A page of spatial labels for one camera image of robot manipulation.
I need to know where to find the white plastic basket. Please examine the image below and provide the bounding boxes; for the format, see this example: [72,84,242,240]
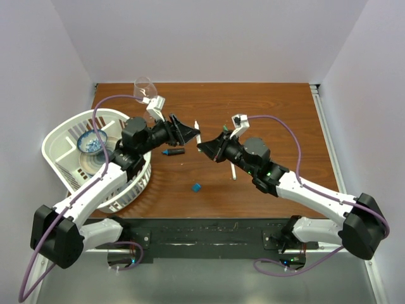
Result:
[42,108,151,213]

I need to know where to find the aluminium frame rail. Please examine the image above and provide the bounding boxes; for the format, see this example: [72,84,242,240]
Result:
[309,84,389,303]

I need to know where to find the white pen light green end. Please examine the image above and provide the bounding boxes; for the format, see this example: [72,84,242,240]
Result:
[230,163,237,181]

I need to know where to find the stacked plates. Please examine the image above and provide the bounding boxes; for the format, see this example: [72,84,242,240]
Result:
[79,136,118,176]

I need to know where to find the black blue highlighter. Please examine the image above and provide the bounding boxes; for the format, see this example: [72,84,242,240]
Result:
[161,148,185,156]

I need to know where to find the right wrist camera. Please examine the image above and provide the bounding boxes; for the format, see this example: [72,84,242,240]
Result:
[230,114,250,138]

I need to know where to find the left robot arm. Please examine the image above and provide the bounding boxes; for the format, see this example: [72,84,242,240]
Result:
[30,114,200,269]

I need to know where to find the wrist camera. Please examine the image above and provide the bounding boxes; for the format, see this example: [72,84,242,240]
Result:
[230,114,250,138]
[142,96,165,121]

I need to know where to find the blue highlighter cap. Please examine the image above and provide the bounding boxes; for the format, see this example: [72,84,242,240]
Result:
[192,183,201,193]

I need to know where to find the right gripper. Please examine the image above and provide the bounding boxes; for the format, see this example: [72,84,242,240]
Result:
[197,130,257,177]

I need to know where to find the white pen dark green end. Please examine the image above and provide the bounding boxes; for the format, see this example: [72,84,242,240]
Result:
[194,120,202,153]

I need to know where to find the blue patterned bowl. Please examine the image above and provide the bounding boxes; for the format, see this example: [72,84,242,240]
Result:
[77,129,108,155]

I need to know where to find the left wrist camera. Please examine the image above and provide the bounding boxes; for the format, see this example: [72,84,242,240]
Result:
[142,96,165,121]

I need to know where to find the clear wine glass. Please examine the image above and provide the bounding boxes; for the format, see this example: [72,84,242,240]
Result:
[134,77,158,123]

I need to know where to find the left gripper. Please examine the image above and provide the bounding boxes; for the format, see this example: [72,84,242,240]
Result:
[138,113,200,155]

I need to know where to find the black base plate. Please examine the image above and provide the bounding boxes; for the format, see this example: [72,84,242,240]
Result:
[106,217,320,270]

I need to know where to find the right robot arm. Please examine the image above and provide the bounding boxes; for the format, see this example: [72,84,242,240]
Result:
[197,131,389,260]

